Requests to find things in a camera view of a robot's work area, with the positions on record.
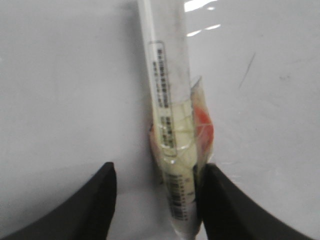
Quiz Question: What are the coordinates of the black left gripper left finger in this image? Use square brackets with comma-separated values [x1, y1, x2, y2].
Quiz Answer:
[5, 162, 117, 240]

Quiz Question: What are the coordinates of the white black-tipped whiteboard marker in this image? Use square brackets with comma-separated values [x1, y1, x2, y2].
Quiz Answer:
[138, 0, 214, 240]

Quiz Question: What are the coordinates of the large white whiteboard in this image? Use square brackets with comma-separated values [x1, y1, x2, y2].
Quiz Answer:
[0, 0, 320, 240]

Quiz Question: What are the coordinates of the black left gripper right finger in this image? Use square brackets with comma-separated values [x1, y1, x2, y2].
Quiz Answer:
[199, 164, 320, 240]

